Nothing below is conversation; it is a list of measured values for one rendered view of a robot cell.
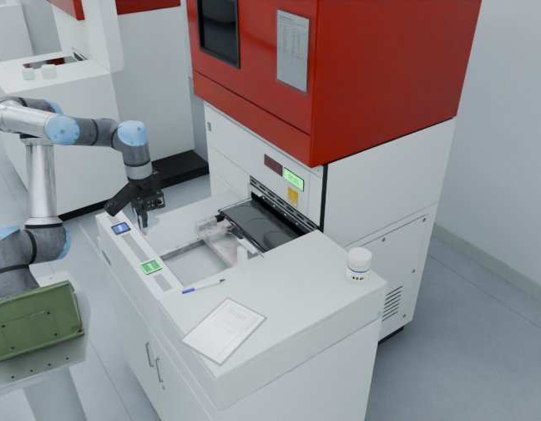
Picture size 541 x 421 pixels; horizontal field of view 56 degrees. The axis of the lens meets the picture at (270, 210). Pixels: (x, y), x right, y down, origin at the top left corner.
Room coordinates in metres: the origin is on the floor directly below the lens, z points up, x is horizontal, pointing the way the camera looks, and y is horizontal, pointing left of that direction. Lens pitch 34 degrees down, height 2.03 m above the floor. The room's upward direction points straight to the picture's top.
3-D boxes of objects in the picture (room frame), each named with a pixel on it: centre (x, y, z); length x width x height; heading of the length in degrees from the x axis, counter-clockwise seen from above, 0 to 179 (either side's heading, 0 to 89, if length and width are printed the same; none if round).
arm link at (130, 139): (1.27, 0.38, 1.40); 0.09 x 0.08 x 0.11; 51
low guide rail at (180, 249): (1.58, 0.25, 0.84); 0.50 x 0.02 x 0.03; 125
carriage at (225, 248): (1.47, 0.16, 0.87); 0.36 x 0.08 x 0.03; 35
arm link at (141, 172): (1.27, 0.38, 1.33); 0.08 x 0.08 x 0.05
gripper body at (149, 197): (1.27, 0.37, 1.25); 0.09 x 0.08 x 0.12; 125
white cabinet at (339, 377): (1.39, 0.17, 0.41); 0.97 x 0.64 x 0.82; 35
